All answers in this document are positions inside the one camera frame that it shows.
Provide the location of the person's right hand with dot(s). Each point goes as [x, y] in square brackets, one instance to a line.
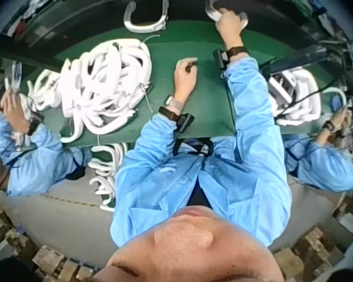
[230, 28]

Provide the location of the person's left hand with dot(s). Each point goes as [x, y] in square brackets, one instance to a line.
[183, 82]

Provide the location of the white curved headband part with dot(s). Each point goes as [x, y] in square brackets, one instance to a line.
[211, 13]

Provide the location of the silver wrist watch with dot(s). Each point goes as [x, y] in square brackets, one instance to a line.
[173, 102]

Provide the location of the black wrist band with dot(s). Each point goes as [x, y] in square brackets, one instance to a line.
[223, 55]
[179, 117]

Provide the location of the black conveyor belt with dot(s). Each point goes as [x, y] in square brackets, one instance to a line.
[188, 11]

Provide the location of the white grey device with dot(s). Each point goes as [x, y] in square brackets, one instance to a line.
[281, 88]

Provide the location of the large pile of white headbands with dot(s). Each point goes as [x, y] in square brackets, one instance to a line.
[100, 85]

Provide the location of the small pile of white headbands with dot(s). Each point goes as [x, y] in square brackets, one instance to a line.
[304, 97]

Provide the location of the cluttered workbench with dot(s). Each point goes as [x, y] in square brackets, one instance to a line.
[338, 35]

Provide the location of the stack of white headbands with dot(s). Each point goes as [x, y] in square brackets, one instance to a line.
[106, 170]

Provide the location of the heap of brown cartons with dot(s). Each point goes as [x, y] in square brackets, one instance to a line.
[314, 252]
[47, 261]

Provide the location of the white curved headband frame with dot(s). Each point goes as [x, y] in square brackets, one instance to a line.
[141, 28]

